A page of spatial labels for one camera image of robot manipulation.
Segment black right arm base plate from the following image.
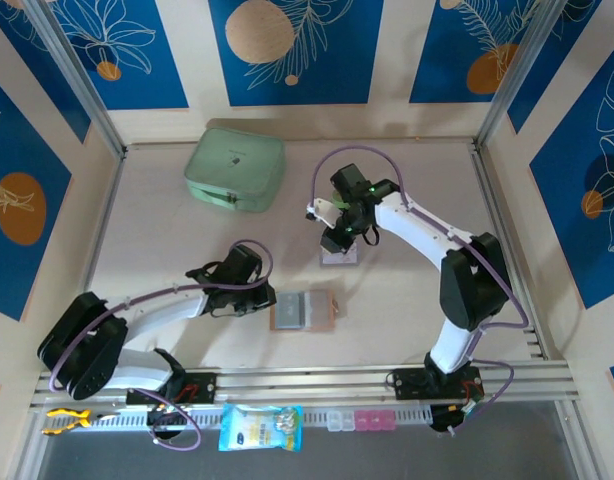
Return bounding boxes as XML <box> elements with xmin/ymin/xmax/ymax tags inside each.
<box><xmin>390</xmin><ymin>367</ymin><xmax>487</xmax><ymax>401</ymax></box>

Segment white slotted cable duct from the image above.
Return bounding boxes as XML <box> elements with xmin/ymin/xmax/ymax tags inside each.
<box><xmin>101</xmin><ymin>405</ymin><xmax>433</xmax><ymax>432</ymax></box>

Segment black table clamp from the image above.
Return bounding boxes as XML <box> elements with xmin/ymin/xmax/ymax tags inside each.
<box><xmin>146</xmin><ymin>407</ymin><xmax>189</xmax><ymax>444</ymax></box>
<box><xmin>429</xmin><ymin>403</ymin><xmax>463</xmax><ymax>437</ymax></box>

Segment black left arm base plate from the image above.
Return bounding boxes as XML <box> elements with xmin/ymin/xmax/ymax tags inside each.
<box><xmin>125</xmin><ymin>370</ymin><xmax>218</xmax><ymax>406</ymax></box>

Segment aluminium table side rail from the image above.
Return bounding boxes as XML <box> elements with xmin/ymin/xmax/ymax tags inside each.
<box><xmin>469</xmin><ymin>142</ymin><xmax>558</xmax><ymax>361</ymax></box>
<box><xmin>61</xmin><ymin>149</ymin><xmax>128</xmax><ymax>371</ymax></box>

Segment pink pill box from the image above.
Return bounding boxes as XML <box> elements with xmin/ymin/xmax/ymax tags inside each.
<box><xmin>354</xmin><ymin>409</ymin><xmax>396</xmax><ymax>432</ymax></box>

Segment aluminium corner post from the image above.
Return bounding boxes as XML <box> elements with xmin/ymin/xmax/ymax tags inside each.
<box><xmin>24</xmin><ymin>0</ymin><xmax>128</xmax><ymax>159</ymax></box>
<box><xmin>476</xmin><ymin>0</ymin><xmax>576</xmax><ymax>149</ymax></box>

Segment yellow and black pliers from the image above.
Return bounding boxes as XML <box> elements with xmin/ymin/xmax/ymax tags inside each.
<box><xmin>41</xmin><ymin>407</ymin><xmax>121</xmax><ymax>436</ymax></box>

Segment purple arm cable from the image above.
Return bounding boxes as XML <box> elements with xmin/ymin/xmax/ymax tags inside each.
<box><xmin>49</xmin><ymin>239</ymin><xmax>274</xmax><ymax>454</ymax></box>
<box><xmin>310</xmin><ymin>144</ymin><xmax>531</xmax><ymax>439</ymax></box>

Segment blue snack packet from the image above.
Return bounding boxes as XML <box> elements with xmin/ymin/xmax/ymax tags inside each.
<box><xmin>217</xmin><ymin>403</ymin><xmax>305</xmax><ymax>454</ymax></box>

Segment tan leather card holder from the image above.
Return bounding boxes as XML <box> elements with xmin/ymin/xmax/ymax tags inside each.
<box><xmin>269</xmin><ymin>288</ymin><xmax>341</xmax><ymax>332</ymax></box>

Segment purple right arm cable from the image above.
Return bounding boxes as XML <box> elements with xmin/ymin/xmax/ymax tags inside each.
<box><xmin>310</xmin><ymin>144</ymin><xmax>531</xmax><ymax>439</ymax></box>

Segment clear pill box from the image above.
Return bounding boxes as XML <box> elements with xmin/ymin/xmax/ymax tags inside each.
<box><xmin>326</xmin><ymin>410</ymin><xmax>356</xmax><ymax>432</ymax></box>

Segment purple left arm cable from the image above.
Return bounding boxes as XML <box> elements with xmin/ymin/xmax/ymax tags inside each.
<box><xmin>49</xmin><ymin>239</ymin><xmax>274</xmax><ymax>454</ymax></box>

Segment mint green zip pouch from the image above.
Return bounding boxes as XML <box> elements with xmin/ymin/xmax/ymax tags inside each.
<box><xmin>184</xmin><ymin>127</ymin><xmax>288</xmax><ymax>215</ymax></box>

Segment aluminium rail beam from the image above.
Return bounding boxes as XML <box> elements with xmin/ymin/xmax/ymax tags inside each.
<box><xmin>29</xmin><ymin>367</ymin><xmax>581</xmax><ymax>414</ymax></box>

